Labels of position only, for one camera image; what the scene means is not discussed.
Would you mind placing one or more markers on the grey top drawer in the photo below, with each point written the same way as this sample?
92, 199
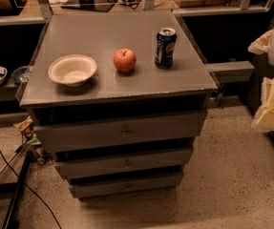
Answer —
120, 131

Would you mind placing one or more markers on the grey drawer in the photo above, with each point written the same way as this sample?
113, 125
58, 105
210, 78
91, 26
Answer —
127, 185
120, 131
125, 163

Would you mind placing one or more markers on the grey bottom drawer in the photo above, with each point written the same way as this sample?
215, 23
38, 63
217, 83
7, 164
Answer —
127, 185

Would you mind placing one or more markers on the grey drawer cabinet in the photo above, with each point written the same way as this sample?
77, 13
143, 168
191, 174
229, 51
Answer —
145, 90

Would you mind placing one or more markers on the grey middle drawer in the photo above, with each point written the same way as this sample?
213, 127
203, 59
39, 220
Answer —
125, 163

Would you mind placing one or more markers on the grey side shelf beam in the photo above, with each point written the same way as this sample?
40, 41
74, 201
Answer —
230, 72

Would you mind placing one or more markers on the blue pepsi can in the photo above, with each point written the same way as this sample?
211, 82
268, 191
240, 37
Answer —
166, 41

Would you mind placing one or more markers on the red apple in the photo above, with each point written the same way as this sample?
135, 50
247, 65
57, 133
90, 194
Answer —
124, 60

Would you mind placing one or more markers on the white paper bowl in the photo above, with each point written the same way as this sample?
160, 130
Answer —
72, 70

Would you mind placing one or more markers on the black monitor stand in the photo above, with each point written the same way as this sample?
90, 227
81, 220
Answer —
90, 5

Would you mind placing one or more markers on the snack bag on floor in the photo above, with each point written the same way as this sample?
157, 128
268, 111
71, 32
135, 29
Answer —
30, 141

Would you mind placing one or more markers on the clear glass bowl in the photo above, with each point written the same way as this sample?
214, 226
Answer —
21, 74

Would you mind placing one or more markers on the black stand leg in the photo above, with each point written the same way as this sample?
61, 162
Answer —
10, 222

